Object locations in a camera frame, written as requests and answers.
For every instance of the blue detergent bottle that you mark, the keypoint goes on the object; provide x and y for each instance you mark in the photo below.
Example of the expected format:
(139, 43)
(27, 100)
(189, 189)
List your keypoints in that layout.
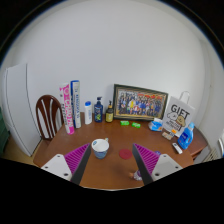
(185, 138)

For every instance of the blue tissue pack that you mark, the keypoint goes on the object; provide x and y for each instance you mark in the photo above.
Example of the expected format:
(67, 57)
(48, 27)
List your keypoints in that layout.
(155, 125)

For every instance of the framed group photo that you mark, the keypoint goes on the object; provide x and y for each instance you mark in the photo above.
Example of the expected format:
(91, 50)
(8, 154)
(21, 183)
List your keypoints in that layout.
(140, 103)

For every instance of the dark wooden chair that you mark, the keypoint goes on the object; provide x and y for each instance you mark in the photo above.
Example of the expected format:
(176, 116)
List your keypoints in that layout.
(45, 116)

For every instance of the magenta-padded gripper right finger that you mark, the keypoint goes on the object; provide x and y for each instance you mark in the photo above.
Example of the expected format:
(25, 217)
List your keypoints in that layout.
(146, 158)

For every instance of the white radiator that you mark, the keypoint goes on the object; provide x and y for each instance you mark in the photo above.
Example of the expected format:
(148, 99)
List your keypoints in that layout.
(211, 155)

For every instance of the amber pump bottle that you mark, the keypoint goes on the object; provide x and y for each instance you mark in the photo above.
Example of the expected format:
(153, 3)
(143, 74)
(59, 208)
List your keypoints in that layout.
(109, 115)

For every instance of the small snack box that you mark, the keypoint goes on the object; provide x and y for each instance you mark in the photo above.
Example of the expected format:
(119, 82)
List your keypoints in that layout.
(167, 134)

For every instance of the small green packet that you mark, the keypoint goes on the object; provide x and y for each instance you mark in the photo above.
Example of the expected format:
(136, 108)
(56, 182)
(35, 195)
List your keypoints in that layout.
(135, 125)
(124, 123)

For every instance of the white door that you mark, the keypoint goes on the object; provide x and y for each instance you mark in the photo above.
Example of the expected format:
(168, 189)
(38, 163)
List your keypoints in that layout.
(18, 106)

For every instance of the white remote control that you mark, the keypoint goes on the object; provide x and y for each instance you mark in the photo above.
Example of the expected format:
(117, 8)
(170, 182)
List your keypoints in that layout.
(177, 148)

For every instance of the flat round red coaster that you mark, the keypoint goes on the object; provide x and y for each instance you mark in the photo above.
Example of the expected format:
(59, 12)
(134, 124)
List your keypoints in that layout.
(125, 153)

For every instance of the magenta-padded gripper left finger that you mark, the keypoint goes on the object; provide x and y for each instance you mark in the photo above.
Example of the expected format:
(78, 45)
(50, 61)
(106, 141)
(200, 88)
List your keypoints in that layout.
(77, 158)

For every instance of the dark blue pump bottle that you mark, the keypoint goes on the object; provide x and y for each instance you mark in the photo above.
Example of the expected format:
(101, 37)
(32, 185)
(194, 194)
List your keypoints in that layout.
(98, 113)

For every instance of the white blue-capped lotion bottle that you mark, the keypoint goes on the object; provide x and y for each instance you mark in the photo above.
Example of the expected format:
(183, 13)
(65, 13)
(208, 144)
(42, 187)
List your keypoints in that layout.
(88, 115)

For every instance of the blue painted ceramic mug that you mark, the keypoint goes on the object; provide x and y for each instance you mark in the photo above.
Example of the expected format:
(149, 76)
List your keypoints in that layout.
(100, 150)

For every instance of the white paper gift bag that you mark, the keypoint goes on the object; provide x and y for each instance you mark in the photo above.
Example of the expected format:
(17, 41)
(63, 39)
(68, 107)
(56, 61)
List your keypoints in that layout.
(178, 115)

